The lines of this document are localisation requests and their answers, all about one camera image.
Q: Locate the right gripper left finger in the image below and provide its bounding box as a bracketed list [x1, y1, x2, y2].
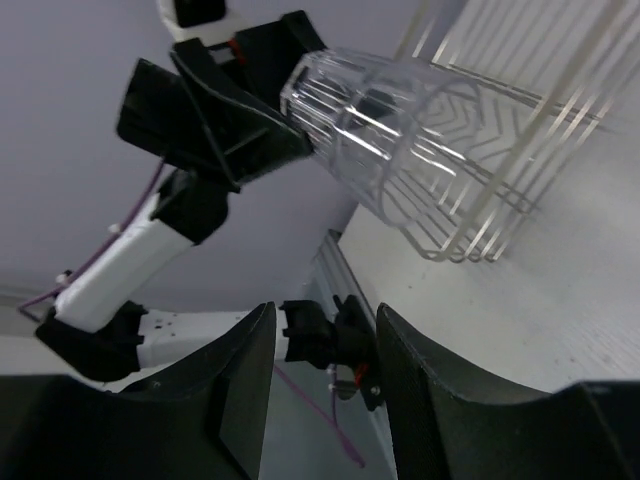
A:
[1, 303, 277, 479]

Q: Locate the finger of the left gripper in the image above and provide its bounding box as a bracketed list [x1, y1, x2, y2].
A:
[116, 40, 313, 191]

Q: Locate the metal wire dish rack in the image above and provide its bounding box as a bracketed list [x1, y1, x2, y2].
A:
[394, 1, 639, 263]

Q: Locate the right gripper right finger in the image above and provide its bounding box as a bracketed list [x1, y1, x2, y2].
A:
[376, 304, 639, 479]

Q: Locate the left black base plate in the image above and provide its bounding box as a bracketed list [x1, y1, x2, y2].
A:
[333, 295, 384, 412]

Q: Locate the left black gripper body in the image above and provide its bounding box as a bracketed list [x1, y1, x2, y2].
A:
[204, 10, 325, 114]

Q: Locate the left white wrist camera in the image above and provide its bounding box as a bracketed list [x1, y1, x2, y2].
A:
[156, 0, 250, 46]

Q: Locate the clear glass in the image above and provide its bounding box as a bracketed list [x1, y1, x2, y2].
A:
[280, 49, 483, 227]

